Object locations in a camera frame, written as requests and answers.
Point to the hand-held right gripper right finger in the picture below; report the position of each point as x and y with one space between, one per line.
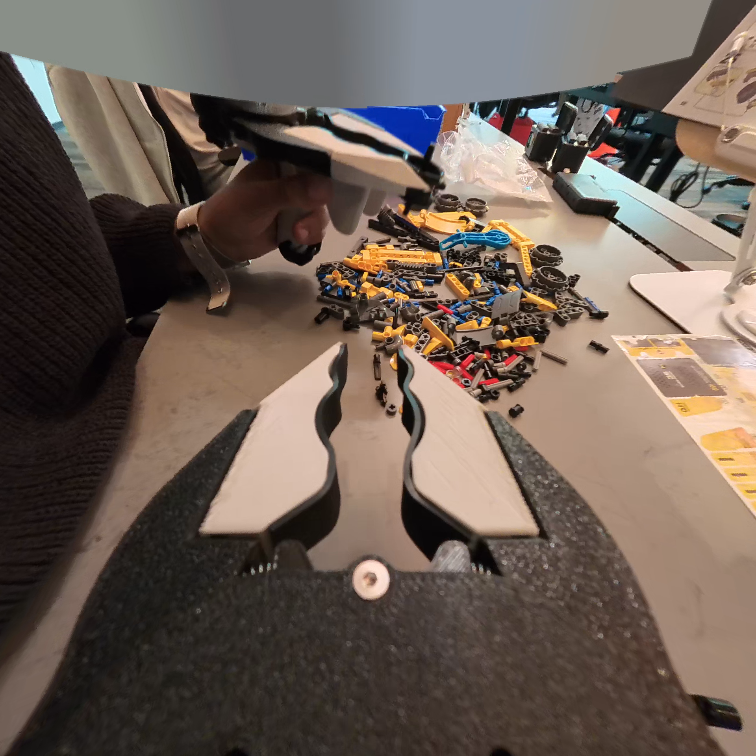
466 472

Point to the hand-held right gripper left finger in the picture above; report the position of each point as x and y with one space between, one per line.
277 466

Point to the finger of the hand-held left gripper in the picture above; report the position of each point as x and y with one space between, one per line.
354 124
366 165

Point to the pile of toy building parts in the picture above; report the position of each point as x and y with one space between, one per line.
460 307

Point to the person's left forearm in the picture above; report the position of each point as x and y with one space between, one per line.
136 254

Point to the person's left hand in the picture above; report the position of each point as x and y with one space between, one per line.
254 218

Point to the blue plastic bin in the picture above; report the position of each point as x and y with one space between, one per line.
407 124

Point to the cardboard box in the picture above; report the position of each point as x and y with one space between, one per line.
455 115

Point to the clear plastic bag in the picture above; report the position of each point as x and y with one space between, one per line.
490 159

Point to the blue toy lever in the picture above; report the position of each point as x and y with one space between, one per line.
472 239

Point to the black toy connector pin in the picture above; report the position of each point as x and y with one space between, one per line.
597 347

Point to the black flat case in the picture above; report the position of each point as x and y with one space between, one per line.
584 195

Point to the yellow grey sticker sheet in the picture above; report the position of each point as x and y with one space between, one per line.
697 378

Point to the person's black sweater torso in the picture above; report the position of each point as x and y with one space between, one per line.
47 354

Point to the instruction booklet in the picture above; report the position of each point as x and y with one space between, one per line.
720 65

